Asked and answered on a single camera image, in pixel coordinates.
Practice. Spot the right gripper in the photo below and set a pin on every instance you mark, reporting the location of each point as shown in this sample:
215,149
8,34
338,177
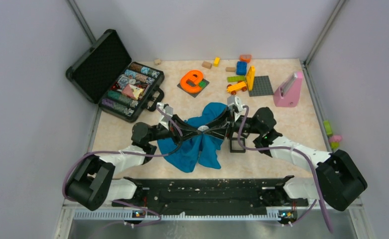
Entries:
226,128

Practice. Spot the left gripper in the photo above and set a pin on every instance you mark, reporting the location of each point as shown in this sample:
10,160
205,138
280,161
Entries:
179,130

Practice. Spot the blue garment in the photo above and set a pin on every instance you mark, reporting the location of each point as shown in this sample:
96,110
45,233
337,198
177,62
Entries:
201,149

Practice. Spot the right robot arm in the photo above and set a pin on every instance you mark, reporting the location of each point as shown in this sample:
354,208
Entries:
336,180

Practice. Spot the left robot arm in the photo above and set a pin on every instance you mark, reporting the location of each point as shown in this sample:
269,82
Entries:
90,181

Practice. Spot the small green brick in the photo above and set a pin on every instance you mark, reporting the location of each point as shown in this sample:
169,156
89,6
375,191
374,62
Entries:
202,84

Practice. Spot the orange letter e toy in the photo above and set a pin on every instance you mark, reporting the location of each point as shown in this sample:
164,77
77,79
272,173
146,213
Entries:
194,76

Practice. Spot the yellow toy car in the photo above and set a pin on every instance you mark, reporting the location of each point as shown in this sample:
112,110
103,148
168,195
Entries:
240,86

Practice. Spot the green flat brick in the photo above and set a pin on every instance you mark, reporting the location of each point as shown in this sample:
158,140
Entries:
236,79

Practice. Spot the wooden block by blue brick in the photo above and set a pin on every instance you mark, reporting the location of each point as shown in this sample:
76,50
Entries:
230,69

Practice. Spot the yellow tall brick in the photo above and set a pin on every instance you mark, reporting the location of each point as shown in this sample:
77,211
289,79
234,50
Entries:
250,77

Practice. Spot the wooden block centre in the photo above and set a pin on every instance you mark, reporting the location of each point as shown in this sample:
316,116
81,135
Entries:
207,65

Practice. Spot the small yellow brick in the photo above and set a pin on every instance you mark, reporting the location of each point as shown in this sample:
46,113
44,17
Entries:
216,61

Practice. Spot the blue brick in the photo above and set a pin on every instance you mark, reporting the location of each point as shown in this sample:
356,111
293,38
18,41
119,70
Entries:
241,68

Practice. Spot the orange curved brick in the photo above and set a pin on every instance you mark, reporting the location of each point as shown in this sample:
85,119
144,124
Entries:
245,58

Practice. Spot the pink stand with tablet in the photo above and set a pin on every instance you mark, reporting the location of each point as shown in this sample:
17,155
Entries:
287,95

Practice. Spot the black poker chip case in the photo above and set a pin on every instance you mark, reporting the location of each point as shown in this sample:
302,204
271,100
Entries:
108,77

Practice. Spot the green pink toy outside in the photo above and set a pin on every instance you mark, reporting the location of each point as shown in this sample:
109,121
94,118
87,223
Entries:
333,139

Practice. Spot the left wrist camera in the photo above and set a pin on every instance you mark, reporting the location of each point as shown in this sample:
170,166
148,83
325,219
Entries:
166,113

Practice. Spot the black square frame lower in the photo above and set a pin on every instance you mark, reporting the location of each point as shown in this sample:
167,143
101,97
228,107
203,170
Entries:
235,146

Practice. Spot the small grey base plate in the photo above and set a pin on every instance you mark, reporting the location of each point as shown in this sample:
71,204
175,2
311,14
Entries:
191,85

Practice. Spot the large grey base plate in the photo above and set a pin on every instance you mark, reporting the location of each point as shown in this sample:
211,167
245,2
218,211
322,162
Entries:
262,87

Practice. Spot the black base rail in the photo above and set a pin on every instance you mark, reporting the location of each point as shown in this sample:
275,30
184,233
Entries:
213,197

